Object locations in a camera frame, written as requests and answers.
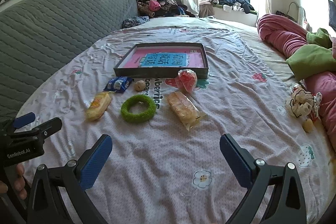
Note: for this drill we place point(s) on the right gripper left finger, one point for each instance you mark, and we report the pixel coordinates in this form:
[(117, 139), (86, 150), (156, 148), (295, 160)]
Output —
[(46, 204)]

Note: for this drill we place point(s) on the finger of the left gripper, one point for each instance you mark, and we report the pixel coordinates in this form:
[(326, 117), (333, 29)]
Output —
[(50, 127), (24, 120)]

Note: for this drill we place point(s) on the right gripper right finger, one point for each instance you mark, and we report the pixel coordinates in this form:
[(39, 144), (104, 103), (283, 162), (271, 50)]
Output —
[(287, 202)]

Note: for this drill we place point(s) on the yellow rice cake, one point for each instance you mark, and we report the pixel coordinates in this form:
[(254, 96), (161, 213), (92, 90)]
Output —
[(98, 106)]

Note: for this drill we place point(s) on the blue snack packet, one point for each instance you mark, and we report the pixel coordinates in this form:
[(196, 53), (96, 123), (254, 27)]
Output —
[(118, 84)]

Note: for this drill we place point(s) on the walnut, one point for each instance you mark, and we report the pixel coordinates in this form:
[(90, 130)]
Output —
[(139, 85)]

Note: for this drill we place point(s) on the clear wafer pack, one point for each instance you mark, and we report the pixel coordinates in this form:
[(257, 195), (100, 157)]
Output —
[(184, 109)]

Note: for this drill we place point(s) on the red candy ball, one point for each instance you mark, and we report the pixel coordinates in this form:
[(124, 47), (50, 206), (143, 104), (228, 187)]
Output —
[(186, 80)]

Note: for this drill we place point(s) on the person's left hand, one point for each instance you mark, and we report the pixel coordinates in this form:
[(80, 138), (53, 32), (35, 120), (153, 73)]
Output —
[(19, 183)]

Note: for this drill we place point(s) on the grey quilted headboard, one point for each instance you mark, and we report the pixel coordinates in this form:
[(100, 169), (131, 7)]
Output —
[(39, 37)]

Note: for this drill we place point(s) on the floral plush toy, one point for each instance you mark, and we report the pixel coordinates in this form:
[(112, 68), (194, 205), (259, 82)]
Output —
[(303, 105)]

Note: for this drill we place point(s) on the pink and blue book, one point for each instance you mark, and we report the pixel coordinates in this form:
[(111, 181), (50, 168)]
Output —
[(166, 57)]

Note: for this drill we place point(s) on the strawberry print bed sheet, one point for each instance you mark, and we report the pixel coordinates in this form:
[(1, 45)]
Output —
[(160, 172)]

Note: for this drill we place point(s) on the shallow grey cardboard box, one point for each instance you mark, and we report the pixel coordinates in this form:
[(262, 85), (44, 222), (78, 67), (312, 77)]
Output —
[(161, 72)]

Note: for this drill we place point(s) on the dark blue patterned pillow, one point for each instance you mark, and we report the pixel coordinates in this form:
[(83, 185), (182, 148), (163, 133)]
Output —
[(135, 21)]

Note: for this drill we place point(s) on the green blanket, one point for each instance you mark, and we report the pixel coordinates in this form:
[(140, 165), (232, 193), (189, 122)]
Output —
[(315, 57)]

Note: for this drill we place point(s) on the clothes pile by headboard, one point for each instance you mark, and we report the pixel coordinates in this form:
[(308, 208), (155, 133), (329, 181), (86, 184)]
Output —
[(163, 8)]

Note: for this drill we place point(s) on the pink quilt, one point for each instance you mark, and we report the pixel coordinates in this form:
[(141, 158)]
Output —
[(288, 37)]

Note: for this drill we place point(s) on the black television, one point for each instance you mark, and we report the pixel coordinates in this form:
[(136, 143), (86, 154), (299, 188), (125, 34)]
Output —
[(332, 15)]

